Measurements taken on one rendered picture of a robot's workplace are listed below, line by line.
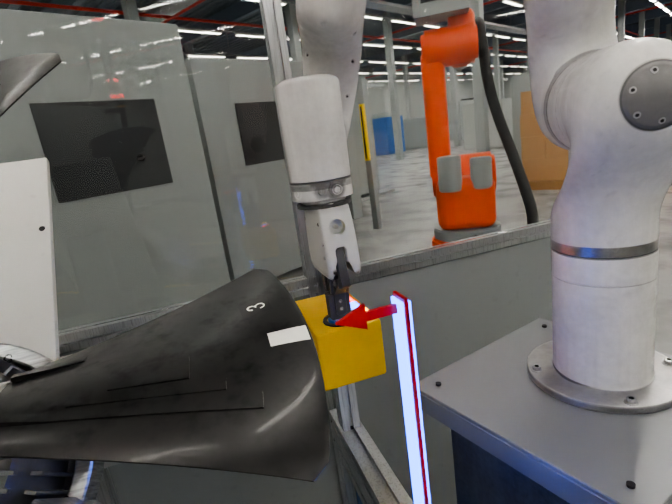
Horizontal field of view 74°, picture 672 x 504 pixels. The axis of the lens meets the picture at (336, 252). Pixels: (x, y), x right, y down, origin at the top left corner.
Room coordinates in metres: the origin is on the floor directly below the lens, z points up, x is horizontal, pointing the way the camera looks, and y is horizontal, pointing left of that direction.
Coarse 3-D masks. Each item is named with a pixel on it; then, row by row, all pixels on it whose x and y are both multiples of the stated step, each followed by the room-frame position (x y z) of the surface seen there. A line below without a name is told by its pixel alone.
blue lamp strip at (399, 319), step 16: (400, 304) 0.36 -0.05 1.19; (400, 320) 0.37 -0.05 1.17; (400, 336) 0.37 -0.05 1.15; (400, 352) 0.37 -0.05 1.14; (400, 368) 0.38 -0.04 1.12; (416, 432) 0.36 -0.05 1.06; (416, 448) 0.36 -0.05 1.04; (416, 464) 0.36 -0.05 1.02; (416, 480) 0.37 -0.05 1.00; (416, 496) 0.37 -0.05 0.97
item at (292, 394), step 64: (192, 320) 0.36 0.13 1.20; (256, 320) 0.35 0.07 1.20; (64, 384) 0.29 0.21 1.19; (128, 384) 0.28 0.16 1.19; (192, 384) 0.28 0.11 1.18; (256, 384) 0.28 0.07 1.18; (320, 384) 0.28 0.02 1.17; (0, 448) 0.24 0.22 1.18; (64, 448) 0.23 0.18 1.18; (128, 448) 0.23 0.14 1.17; (192, 448) 0.24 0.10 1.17; (256, 448) 0.24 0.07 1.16; (320, 448) 0.24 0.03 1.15
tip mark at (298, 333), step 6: (282, 330) 0.34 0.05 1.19; (288, 330) 0.34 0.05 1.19; (294, 330) 0.34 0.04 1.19; (300, 330) 0.34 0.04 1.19; (306, 330) 0.34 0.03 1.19; (270, 336) 0.33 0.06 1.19; (276, 336) 0.33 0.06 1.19; (282, 336) 0.33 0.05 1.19; (288, 336) 0.33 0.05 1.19; (294, 336) 0.33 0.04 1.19; (300, 336) 0.33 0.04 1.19; (306, 336) 0.33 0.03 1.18; (270, 342) 0.32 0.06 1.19; (276, 342) 0.32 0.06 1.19; (282, 342) 0.32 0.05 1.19; (288, 342) 0.32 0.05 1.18
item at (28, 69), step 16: (0, 64) 0.46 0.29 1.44; (16, 64) 0.44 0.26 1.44; (32, 64) 0.43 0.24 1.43; (48, 64) 0.42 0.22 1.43; (0, 80) 0.43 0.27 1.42; (16, 80) 0.42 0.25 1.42; (32, 80) 0.41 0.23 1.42; (0, 96) 0.40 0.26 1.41; (16, 96) 0.40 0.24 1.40; (0, 112) 0.38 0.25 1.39
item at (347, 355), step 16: (304, 304) 0.70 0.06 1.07; (320, 304) 0.69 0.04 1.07; (320, 320) 0.62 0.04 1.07; (320, 336) 0.57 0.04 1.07; (336, 336) 0.58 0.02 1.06; (352, 336) 0.58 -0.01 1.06; (368, 336) 0.59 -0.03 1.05; (320, 352) 0.57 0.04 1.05; (336, 352) 0.58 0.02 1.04; (352, 352) 0.58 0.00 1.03; (368, 352) 0.59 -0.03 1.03; (336, 368) 0.58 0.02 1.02; (352, 368) 0.58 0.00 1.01; (368, 368) 0.59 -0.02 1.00; (384, 368) 0.60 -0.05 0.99; (336, 384) 0.57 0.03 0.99
